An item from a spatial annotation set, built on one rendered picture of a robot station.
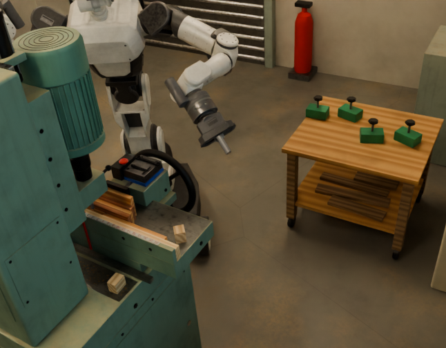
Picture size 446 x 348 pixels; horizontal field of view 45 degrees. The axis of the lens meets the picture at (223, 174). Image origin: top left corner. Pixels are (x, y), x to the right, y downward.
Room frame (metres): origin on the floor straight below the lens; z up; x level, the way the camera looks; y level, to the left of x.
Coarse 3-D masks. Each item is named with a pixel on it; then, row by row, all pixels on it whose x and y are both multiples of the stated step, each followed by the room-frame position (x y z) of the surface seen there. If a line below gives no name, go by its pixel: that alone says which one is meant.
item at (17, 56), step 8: (0, 16) 1.16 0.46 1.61; (0, 24) 1.16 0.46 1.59; (0, 32) 1.15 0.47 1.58; (8, 32) 1.18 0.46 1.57; (0, 40) 1.15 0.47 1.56; (8, 40) 1.17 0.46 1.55; (0, 48) 1.15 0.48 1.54; (8, 48) 1.16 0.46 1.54; (0, 56) 1.14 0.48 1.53; (8, 56) 1.15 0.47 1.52; (16, 56) 1.16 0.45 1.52; (24, 56) 1.17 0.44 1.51; (8, 64) 1.13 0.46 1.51; (16, 64) 1.15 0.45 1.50
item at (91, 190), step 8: (96, 176) 1.28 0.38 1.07; (104, 176) 1.30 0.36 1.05; (80, 184) 1.25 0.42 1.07; (88, 184) 1.25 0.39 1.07; (96, 184) 1.27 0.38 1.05; (104, 184) 1.30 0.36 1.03; (80, 192) 1.22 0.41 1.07; (88, 192) 1.24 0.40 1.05; (96, 192) 1.26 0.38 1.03; (104, 192) 1.29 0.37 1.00; (88, 200) 1.23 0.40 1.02
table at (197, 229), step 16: (144, 208) 1.32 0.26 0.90; (160, 208) 1.32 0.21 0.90; (144, 224) 1.24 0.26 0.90; (160, 224) 1.24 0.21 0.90; (176, 224) 1.23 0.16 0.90; (192, 224) 1.23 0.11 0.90; (208, 224) 1.22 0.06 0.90; (96, 240) 1.23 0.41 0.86; (112, 240) 1.19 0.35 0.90; (192, 240) 1.16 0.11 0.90; (208, 240) 1.21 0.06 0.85; (128, 256) 1.16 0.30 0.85; (144, 256) 1.12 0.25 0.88; (192, 256) 1.13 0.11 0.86; (176, 272) 1.06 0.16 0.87
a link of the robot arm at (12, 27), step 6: (6, 0) 1.76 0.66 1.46; (0, 6) 1.72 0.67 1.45; (6, 6) 1.74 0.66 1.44; (12, 6) 1.76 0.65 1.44; (6, 12) 1.75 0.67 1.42; (12, 12) 1.75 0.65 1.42; (6, 18) 1.72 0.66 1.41; (12, 18) 1.75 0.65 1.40; (18, 18) 1.76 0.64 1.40; (6, 24) 1.69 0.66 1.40; (12, 24) 1.70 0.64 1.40; (18, 24) 1.75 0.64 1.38; (24, 24) 1.77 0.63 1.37; (12, 30) 1.70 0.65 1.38; (12, 36) 1.70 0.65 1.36
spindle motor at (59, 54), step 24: (24, 48) 1.23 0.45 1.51; (48, 48) 1.22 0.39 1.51; (72, 48) 1.23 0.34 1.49; (24, 72) 1.21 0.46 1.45; (48, 72) 1.20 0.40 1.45; (72, 72) 1.22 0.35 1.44; (72, 96) 1.21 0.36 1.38; (72, 120) 1.20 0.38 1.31; (96, 120) 1.26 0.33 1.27; (72, 144) 1.20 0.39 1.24; (96, 144) 1.23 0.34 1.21
